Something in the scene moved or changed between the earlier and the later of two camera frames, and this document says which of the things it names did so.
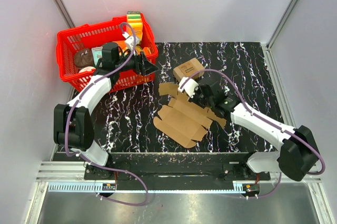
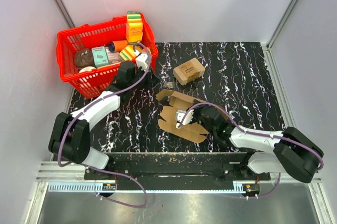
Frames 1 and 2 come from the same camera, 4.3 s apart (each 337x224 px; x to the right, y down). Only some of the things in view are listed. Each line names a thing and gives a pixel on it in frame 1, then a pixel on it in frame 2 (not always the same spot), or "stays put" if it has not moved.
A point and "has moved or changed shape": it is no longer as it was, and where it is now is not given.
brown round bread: x=83 y=58 stays put
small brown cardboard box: x=188 y=69 stays put
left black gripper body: x=137 y=67 to x=147 y=81
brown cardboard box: x=184 y=120 has moved or changed shape
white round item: x=87 y=69 stays put
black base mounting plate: x=170 y=166 stays put
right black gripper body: x=199 y=99 to x=198 y=118
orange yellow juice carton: x=134 y=18 stays put
